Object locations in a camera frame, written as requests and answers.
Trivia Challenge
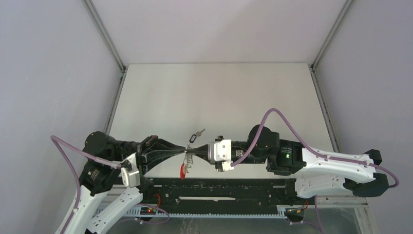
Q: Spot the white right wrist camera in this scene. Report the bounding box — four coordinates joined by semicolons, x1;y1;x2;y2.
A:
208;139;234;172

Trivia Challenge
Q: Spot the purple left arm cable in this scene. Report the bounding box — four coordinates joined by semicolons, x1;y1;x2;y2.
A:
50;135;170;234

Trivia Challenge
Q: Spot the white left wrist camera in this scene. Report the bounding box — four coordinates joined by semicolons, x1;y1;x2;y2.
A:
121;160;140;188

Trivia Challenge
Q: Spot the black key tag with key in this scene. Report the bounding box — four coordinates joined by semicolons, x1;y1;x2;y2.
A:
189;129;205;143

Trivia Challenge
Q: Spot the red-handled metal key holder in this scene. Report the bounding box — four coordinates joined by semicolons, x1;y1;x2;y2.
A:
180;144;193;180

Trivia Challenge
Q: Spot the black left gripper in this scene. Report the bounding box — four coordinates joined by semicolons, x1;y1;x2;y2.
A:
110;133;187;173

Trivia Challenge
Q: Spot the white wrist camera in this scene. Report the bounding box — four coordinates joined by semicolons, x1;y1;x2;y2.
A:
121;160;140;188
208;139;234;172

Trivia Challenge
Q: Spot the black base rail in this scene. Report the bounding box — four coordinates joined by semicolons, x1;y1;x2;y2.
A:
113;176;316;215

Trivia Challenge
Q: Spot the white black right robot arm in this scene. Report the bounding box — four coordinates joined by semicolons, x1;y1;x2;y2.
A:
180;125;390;204

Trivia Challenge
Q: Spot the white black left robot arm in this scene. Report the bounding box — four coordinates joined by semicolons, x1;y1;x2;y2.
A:
50;131;187;234

